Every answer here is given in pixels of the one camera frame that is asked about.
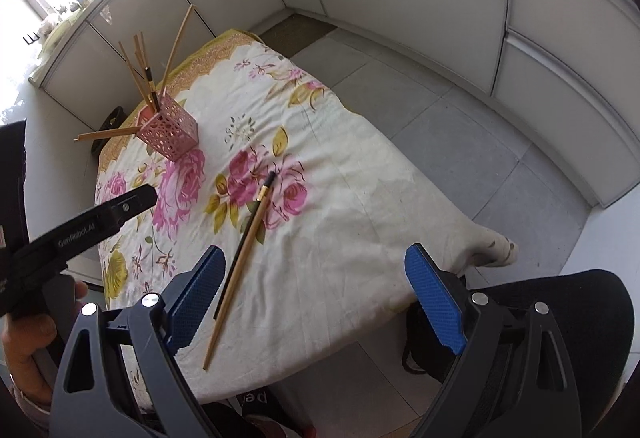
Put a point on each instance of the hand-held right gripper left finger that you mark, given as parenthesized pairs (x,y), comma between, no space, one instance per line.
(195,298)

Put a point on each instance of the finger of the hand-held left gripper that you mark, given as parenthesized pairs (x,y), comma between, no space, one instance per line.
(132,202)

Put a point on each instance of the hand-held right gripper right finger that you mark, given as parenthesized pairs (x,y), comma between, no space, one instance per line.
(435,298)

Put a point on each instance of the pink perforated chopstick holder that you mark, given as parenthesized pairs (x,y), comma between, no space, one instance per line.
(172,133)

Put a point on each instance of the black chopstick with gold band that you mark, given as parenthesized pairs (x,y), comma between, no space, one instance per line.
(270,179)
(152,91)

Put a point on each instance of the person's left hand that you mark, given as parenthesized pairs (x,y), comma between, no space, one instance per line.
(25,353)

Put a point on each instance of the black bag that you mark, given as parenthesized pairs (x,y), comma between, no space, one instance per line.
(110,128)

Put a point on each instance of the floral tablecloth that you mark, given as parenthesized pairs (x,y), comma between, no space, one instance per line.
(350,218)

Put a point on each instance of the black slipper with white print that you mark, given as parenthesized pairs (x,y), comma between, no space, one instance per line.
(260,405)

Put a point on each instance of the brown floor mat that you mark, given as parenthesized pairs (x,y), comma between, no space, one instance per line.
(295,31)

